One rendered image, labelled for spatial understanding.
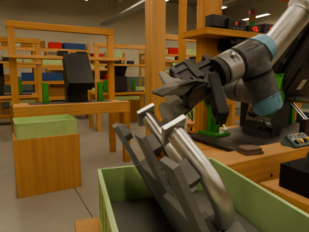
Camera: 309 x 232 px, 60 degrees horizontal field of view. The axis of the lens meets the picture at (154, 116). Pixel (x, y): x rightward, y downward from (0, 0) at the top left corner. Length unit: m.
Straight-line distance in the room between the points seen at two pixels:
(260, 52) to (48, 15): 10.82
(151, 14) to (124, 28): 10.48
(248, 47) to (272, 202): 0.38
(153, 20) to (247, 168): 0.93
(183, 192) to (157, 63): 1.26
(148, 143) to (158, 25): 1.16
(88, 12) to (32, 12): 2.06
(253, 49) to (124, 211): 0.58
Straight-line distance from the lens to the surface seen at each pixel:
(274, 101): 0.73
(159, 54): 1.59
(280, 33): 0.90
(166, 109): 0.65
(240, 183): 0.86
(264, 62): 0.70
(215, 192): 0.39
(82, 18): 11.57
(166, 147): 0.54
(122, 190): 0.93
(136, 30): 12.30
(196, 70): 0.61
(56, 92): 8.08
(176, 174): 0.36
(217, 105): 0.58
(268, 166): 1.35
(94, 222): 0.95
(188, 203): 0.38
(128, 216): 0.84
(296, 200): 1.04
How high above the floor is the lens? 1.25
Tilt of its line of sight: 8 degrees down
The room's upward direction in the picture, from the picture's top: straight up
